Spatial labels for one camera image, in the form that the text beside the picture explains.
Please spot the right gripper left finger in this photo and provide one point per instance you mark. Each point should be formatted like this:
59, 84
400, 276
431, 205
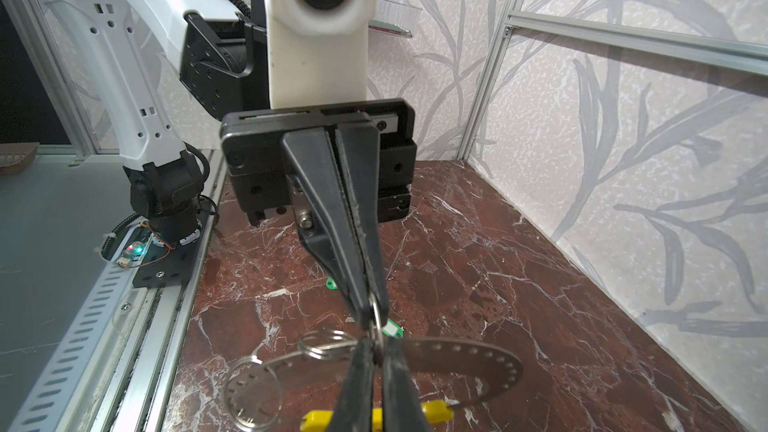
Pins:
354, 408

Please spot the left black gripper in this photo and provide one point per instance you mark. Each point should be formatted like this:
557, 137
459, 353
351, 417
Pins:
344, 236

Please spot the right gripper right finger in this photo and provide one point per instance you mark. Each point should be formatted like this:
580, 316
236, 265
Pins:
401, 408

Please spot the green key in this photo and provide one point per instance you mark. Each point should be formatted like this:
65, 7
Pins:
330, 282
392, 329

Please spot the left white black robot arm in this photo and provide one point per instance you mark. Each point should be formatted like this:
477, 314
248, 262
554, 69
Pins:
218, 49

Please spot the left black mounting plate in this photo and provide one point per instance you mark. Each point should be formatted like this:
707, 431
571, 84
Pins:
162, 267

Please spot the green led circuit board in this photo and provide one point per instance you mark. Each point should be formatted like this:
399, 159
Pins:
139, 253

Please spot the clear plastic wall tray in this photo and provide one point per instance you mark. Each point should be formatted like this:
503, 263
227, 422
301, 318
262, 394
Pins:
395, 17

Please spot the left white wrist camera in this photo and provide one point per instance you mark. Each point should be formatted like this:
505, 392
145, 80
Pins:
317, 51

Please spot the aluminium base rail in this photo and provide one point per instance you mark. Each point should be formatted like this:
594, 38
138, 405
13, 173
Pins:
128, 386

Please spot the slotted grey cable duct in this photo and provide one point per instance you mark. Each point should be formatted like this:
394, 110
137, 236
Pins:
107, 303

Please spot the aluminium frame crossbar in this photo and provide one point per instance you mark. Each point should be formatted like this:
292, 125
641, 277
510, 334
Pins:
734, 55

